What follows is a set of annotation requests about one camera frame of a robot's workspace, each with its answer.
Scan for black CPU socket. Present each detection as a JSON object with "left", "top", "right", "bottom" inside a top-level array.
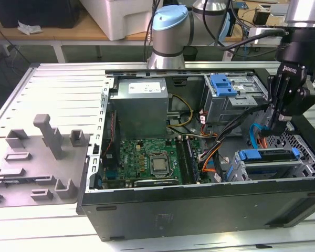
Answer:
[{"left": 148, "top": 153, "right": 174, "bottom": 178}]

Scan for black waste bin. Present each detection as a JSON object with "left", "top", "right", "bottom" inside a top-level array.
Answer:
[{"left": 185, "top": 46, "right": 198, "bottom": 62}]

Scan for wooden desk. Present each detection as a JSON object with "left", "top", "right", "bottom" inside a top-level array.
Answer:
[{"left": 0, "top": 0, "right": 315, "bottom": 62}]

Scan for grey parts rack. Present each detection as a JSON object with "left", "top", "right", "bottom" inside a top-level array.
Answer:
[{"left": 0, "top": 113, "right": 93, "bottom": 209}]

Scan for blue plastic drive latch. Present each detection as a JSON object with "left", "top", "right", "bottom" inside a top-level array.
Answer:
[{"left": 209, "top": 75, "right": 238, "bottom": 97}]

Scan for black cable bundle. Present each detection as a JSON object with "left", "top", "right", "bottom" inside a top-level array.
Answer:
[{"left": 198, "top": 103, "right": 270, "bottom": 161}]

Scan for grey power supply unit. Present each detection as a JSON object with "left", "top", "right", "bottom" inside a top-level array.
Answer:
[{"left": 109, "top": 78, "right": 170, "bottom": 140}]

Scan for crumpled white plastic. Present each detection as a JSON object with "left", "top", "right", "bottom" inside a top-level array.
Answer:
[{"left": 17, "top": 20, "right": 44, "bottom": 36}]

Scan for blue RAM stick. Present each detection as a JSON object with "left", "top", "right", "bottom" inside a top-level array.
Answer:
[{"left": 0, "top": 177, "right": 56, "bottom": 184}]

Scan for orange wire with black plug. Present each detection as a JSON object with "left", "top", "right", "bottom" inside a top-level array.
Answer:
[{"left": 259, "top": 129, "right": 270, "bottom": 149}]

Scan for yellow and black wires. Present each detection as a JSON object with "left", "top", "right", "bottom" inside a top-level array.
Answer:
[{"left": 166, "top": 94, "right": 195, "bottom": 129}]

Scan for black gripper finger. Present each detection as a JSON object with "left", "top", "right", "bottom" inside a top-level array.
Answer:
[
  {"left": 267, "top": 75, "right": 287, "bottom": 137},
  {"left": 280, "top": 78, "right": 315, "bottom": 124}
]

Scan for white printer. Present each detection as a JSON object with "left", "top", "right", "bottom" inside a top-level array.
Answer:
[{"left": 80, "top": 0, "right": 158, "bottom": 41}]

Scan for small black box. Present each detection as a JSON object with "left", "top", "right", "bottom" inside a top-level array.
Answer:
[{"left": 253, "top": 9, "right": 270, "bottom": 24}]

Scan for hard disk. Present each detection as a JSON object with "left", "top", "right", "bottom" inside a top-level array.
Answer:
[{"left": 225, "top": 147, "right": 302, "bottom": 182}]

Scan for large black box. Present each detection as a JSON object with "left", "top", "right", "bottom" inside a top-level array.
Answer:
[{"left": 0, "top": 0, "right": 81, "bottom": 29}]

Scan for green motherboard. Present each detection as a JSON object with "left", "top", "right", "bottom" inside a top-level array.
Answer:
[{"left": 101, "top": 136, "right": 213, "bottom": 188}]

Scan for black PC case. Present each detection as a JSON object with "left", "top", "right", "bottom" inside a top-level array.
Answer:
[{"left": 76, "top": 60, "right": 315, "bottom": 242}]

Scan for blue wire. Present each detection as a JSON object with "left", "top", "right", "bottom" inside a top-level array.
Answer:
[{"left": 248, "top": 122, "right": 265, "bottom": 150}]

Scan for orange flat wire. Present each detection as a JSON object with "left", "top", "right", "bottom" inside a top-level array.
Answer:
[{"left": 201, "top": 153, "right": 218, "bottom": 173}]

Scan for silver CPU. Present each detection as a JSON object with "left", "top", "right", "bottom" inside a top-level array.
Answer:
[{"left": 151, "top": 157, "right": 169, "bottom": 174}]

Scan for grey metal drive cage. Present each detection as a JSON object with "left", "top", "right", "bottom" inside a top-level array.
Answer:
[{"left": 202, "top": 75, "right": 274, "bottom": 125}]

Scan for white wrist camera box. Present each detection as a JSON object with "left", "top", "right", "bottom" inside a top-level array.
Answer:
[{"left": 248, "top": 27, "right": 288, "bottom": 45}]

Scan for black graphics card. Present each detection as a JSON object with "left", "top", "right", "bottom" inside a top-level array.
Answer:
[{"left": 133, "top": 178, "right": 179, "bottom": 187}]

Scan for perforated metal disk bay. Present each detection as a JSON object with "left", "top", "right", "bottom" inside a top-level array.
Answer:
[{"left": 224, "top": 103, "right": 315, "bottom": 182}]

